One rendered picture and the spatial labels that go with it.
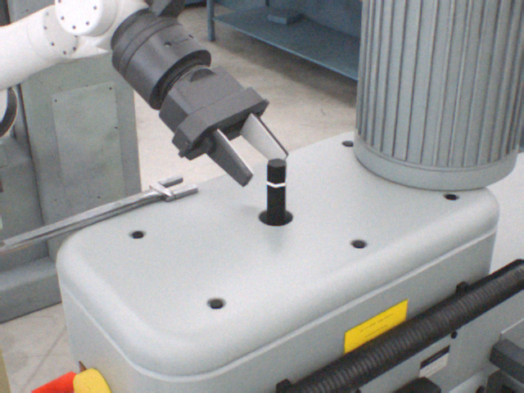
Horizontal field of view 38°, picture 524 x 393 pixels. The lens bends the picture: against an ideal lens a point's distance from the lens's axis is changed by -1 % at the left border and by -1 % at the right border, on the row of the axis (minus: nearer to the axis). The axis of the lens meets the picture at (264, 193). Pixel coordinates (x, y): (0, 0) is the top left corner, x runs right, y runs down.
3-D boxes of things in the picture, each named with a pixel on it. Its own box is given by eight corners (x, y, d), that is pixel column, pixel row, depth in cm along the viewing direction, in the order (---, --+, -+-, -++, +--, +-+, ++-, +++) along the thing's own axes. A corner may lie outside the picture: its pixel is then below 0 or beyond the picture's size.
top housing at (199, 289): (173, 500, 69) (161, 369, 61) (54, 348, 87) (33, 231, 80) (499, 306, 94) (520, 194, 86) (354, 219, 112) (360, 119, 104)
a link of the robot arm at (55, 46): (125, 25, 82) (34, 64, 88) (170, 31, 90) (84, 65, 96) (110, -33, 82) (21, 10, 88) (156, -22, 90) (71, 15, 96)
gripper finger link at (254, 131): (287, 152, 81) (248, 112, 82) (275, 171, 83) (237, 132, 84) (296, 147, 82) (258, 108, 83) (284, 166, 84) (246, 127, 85)
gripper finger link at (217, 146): (245, 188, 80) (206, 147, 81) (257, 169, 77) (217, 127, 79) (235, 194, 79) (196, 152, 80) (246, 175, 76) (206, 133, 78)
